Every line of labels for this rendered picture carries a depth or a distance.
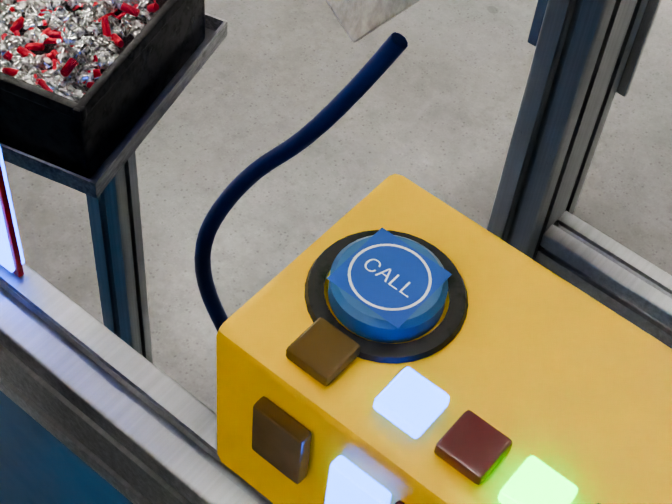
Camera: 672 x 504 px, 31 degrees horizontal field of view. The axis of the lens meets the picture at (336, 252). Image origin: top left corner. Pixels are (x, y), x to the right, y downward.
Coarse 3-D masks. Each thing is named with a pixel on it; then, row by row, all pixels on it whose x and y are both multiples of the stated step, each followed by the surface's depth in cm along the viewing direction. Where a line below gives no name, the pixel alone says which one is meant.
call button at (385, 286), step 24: (360, 240) 41; (384, 240) 41; (408, 240) 41; (336, 264) 40; (360, 264) 40; (384, 264) 40; (408, 264) 40; (432, 264) 40; (336, 288) 39; (360, 288) 39; (384, 288) 39; (408, 288) 40; (432, 288) 40; (336, 312) 40; (360, 312) 39; (384, 312) 39; (408, 312) 39; (432, 312) 39; (360, 336) 39; (384, 336) 39; (408, 336) 39
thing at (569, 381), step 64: (384, 192) 43; (320, 256) 41; (448, 256) 42; (512, 256) 42; (256, 320) 40; (448, 320) 40; (512, 320) 40; (576, 320) 40; (256, 384) 39; (320, 384) 38; (384, 384) 38; (448, 384) 38; (512, 384) 39; (576, 384) 39; (640, 384) 39; (320, 448) 39; (384, 448) 37; (512, 448) 37; (576, 448) 37; (640, 448) 38
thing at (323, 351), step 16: (320, 320) 39; (304, 336) 38; (320, 336) 39; (336, 336) 39; (288, 352) 38; (304, 352) 38; (320, 352) 38; (336, 352) 38; (352, 352) 38; (304, 368) 38; (320, 368) 38; (336, 368) 38
